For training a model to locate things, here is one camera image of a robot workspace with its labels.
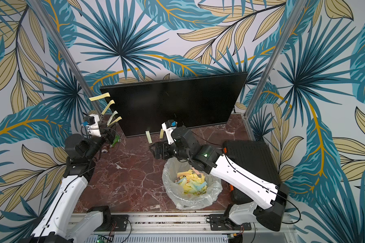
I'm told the green sticky note bottom edge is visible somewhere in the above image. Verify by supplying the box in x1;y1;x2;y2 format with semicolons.
146;131;153;144

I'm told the pale green sticky note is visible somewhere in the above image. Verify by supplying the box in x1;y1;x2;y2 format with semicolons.
107;111;118;126

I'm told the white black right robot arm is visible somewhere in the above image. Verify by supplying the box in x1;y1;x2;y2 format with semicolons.
149;126;289;231

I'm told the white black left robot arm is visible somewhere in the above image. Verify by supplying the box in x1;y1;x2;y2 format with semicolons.
20;128;117;243

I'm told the black computer monitor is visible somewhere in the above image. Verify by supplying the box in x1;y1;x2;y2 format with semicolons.
100;72;247;137

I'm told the pile of coloured paper strips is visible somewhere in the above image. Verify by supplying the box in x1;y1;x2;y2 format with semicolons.
175;168;208;195

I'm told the bin with clear plastic liner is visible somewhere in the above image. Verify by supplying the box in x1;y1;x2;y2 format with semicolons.
162;158;223;210

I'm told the black plastic tool case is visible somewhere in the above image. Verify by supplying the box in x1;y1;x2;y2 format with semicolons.
222;139;281;205

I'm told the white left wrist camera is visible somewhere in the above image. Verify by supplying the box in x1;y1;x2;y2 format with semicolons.
82;114;101;137

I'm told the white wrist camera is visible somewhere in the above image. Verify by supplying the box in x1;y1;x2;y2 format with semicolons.
82;114;101;137
162;119;177;145

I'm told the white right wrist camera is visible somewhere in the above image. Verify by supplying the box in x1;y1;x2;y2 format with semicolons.
162;119;177;145

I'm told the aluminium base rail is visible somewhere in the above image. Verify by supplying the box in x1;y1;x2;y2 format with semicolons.
68;211;300;243

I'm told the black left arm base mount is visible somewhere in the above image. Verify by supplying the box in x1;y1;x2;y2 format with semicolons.
87;206;129;232

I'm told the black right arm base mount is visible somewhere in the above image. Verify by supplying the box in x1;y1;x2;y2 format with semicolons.
206;204;252;232

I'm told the aluminium corner post left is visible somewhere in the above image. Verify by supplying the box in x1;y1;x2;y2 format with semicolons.
27;1;93;98

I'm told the aluminium corner post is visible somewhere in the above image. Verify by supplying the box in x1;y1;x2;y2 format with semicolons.
27;1;93;98
244;1;307;120

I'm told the aluminium corner post right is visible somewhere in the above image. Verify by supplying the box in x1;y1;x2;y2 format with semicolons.
244;1;307;120

